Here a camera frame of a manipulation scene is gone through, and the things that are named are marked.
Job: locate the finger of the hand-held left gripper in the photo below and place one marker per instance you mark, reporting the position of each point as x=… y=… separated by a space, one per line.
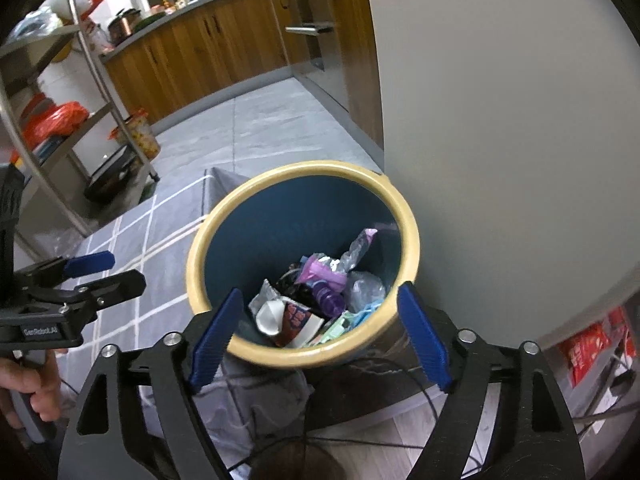
x=115 y=287
x=90 y=264

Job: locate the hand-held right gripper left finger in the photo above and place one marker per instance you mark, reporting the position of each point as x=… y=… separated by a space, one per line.
x=216 y=342

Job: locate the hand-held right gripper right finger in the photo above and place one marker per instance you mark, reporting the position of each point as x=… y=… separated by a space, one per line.
x=424 y=340

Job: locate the blue face mask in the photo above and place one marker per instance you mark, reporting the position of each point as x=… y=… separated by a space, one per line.
x=367 y=315

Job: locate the silver foil packet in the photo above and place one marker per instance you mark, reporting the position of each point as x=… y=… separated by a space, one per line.
x=262 y=295

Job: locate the red floral paper cup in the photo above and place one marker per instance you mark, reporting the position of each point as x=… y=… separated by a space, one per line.
x=295 y=320

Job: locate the green packet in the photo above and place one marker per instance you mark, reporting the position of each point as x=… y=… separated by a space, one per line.
x=335 y=330

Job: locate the black plastic bag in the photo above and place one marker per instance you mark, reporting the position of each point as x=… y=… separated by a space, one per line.
x=290 y=285

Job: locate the purple bottle white cap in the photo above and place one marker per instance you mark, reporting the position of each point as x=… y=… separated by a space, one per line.
x=330 y=302

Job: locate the purple pink packet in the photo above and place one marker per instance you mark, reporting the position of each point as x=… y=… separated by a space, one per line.
x=317 y=272

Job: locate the blue bin with yellow rim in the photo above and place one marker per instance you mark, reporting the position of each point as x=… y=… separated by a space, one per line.
x=280 y=220

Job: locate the person's left hand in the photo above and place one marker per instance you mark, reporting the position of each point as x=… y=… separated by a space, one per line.
x=25 y=375

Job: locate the grey checked blanket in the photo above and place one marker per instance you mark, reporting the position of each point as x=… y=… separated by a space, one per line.
x=150 y=230

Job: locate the black frying pan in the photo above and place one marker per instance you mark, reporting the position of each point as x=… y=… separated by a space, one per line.
x=107 y=180

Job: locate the plastic jar of snacks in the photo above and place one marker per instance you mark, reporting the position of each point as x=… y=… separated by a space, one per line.
x=142 y=137

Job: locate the red packet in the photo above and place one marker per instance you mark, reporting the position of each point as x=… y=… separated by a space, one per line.
x=590 y=350

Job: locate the metal shelf rack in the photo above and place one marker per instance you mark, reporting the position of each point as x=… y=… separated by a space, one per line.
x=97 y=75

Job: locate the rice cooker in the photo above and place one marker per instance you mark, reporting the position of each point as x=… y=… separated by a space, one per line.
x=125 y=25

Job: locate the grey clear plastic bag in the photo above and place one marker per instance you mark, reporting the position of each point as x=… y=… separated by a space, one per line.
x=35 y=25

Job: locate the wooden kitchen cabinets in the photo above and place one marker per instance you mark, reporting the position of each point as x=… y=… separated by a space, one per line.
x=210 y=35

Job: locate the steel built-in oven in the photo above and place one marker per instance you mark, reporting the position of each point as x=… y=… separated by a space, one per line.
x=320 y=60

